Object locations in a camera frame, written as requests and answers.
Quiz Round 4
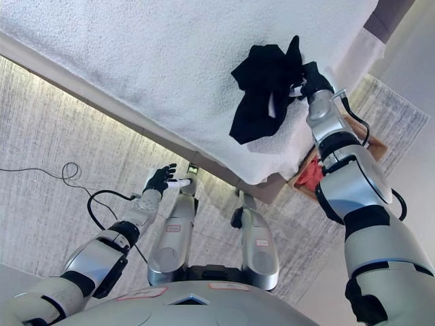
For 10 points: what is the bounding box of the thin black floor cable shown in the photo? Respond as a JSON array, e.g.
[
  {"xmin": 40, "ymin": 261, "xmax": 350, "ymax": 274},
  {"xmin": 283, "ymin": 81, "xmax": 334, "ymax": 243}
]
[{"xmin": 0, "ymin": 162, "xmax": 118, "ymax": 219}]

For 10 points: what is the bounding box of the black garment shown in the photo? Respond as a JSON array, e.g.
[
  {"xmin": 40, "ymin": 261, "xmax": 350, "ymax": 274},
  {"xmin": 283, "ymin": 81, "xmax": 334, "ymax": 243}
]
[{"xmin": 229, "ymin": 35, "xmax": 306, "ymax": 145}]

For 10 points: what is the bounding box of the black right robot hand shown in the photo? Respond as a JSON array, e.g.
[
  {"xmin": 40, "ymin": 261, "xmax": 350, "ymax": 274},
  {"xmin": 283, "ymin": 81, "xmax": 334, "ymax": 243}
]
[{"xmin": 289, "ymin": 61, "xmax": 334, "ymax": 102}]

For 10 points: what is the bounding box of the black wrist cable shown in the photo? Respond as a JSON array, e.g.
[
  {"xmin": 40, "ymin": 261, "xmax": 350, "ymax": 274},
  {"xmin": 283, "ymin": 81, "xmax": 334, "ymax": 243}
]
[
  {"xmin": 332, "ymin": 88, "xmax": 408, "ymax": 222},
  {"xmin": 86, "ymin": 189, "xmax": 149, "ymax": 264}
]

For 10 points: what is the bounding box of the brown wicker basket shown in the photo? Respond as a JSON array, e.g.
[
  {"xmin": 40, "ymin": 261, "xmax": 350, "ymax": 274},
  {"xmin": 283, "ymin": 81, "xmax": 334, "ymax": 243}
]
[{"xmin": 287, "ymin": 114, "xmax": 389, "ymax": 202}]

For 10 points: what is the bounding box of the silver left robot leg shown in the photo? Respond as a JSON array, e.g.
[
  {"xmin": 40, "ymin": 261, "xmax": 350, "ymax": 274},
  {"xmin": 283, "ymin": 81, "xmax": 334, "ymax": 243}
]
[{"xmin": 147, "ymin": 163, "xmax": 201, "ymax": 287}]

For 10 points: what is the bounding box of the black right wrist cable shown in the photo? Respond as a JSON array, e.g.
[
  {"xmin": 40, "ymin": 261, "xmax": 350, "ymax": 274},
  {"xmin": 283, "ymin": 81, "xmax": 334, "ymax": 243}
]
[{"xmin": 332, "ymin": 88, "xmax": 408, "ymax": 222}]

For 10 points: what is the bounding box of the grey striped rug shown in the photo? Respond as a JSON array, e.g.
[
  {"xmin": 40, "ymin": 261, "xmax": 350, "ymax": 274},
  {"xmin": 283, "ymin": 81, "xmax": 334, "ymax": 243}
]
[{"xmin": 0, "ymin": 56, "xmax": 431, "ymax": 304}]

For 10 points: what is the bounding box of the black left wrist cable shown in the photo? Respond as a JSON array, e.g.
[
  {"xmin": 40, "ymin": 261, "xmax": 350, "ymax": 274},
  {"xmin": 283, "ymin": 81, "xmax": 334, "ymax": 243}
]
[{"xmin": 86, "ymin": 189, "xmax": 149, "ymax": 264}]

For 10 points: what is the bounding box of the orange garment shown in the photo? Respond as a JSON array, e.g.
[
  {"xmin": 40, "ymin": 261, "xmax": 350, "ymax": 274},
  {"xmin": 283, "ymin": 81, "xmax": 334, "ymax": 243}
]
[{"xmin": 294, "ymin": 156, "xmax": 324, "ymax": 192}]

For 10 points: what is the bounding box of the silver robot torso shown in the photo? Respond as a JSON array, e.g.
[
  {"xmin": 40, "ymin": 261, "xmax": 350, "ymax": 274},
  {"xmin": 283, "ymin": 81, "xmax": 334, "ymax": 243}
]
[{"xmin": 63, "ymin": 264, "xmax": 322, "ymax": 326}]

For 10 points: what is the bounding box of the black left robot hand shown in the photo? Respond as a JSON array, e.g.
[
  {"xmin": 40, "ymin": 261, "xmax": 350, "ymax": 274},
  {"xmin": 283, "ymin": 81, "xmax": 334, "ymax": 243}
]
[{"xmin": 142, "ymin": 163, "xmax": 191, "ymax": 198}]

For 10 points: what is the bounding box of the silver robot leg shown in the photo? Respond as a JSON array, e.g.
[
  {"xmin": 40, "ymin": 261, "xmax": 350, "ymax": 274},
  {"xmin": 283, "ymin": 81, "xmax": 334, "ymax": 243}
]
[
  {"xmin": 147, "ymin": 163, "xmax": 201, "ymax": 287},
  {"xmin": 230, "ymin": 189, "xmax": 281, "ymax": 292}
]

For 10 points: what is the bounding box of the silver right robot leg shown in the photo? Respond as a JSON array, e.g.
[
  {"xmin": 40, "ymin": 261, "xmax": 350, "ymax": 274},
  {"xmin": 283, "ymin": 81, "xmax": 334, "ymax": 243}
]
[{"xmin": 230, "ymin": 189, "xmax": 281, "ymax": 292}]

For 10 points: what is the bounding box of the white bed sheet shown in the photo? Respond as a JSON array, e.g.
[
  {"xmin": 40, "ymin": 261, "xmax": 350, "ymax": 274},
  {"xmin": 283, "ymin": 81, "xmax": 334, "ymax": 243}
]
[{"xmin": 0, "ymin": 27, "xmax": 387, "ymax": 170}]

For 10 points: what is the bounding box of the white fluffy blanket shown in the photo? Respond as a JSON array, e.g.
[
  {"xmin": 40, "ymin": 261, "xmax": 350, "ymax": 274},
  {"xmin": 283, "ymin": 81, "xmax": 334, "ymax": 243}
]
[{"xmin": 0, "ymin": 0, "xmax": 387, "ymax": 187}]

